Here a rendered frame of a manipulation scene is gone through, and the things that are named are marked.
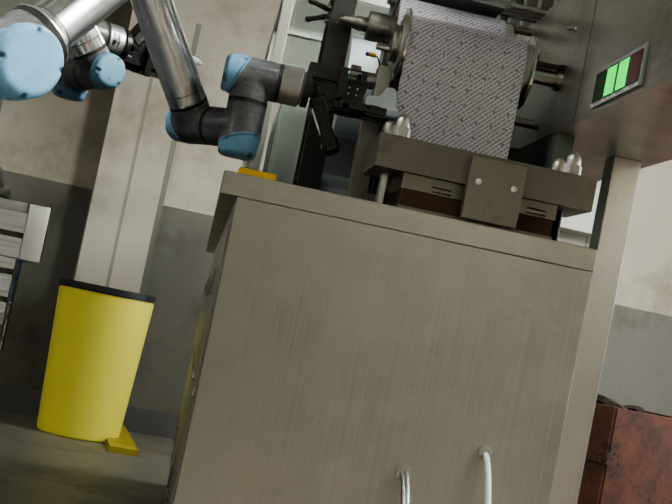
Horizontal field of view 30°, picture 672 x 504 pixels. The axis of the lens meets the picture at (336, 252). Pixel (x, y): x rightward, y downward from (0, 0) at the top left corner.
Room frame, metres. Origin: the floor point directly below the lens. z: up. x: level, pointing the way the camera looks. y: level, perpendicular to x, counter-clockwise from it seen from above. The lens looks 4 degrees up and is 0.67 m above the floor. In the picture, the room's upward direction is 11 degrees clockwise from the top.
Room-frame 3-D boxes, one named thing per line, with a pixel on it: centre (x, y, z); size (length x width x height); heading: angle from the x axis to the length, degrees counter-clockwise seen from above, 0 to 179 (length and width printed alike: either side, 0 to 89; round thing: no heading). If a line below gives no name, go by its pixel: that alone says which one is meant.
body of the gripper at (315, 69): (2.37, 0.06, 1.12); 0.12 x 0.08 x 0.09; 96
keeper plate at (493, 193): (2.19, -0.25, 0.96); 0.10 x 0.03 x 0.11; 96
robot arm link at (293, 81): (2.37, 0.14, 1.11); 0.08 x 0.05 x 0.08; 6
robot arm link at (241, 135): (2.37, 0.23, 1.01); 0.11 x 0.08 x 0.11; 50
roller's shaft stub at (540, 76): (2.48, -0.34, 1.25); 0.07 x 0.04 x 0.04; 96
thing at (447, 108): (2.40, -0.17, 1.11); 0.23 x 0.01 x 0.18; 96
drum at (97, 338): (5.54, 0.95, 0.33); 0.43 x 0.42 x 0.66; 103
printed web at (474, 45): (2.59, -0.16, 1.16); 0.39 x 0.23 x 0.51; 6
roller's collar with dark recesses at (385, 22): (2.69, 0.00, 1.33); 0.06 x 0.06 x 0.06; 6
